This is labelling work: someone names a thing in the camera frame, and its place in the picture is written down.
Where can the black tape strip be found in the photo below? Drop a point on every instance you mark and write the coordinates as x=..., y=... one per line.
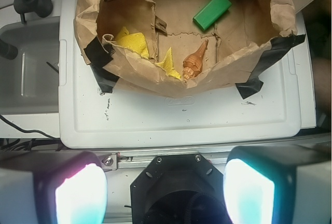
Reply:
x=280, y=46
x=99, y=56

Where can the yellow cloth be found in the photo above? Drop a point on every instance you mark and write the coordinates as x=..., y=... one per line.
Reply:
x=136, y=42

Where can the brown paper bag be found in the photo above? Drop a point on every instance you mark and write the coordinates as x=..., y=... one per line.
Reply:
x=236, y=40

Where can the green rectangular block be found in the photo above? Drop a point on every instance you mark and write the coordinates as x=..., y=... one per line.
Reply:
x=210, y=13

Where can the black tape strip right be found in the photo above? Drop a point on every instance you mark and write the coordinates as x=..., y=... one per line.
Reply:
x=280, y=46

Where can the white plastic bin lid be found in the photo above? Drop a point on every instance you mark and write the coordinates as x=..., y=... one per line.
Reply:
x=128, y=119

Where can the black tape strip left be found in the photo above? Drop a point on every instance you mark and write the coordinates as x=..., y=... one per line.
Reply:
x=99, y=56

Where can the orange conch shell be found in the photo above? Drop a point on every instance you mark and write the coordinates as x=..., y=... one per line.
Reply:
x=193, y=63

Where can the clear plastic storage bin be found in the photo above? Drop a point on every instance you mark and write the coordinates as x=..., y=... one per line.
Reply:
x=29, y=83

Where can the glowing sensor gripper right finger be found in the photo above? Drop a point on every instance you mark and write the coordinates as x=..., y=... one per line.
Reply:
x=278, y=184

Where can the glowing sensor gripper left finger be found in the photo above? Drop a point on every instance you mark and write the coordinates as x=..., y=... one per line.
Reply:
x=52, y=187

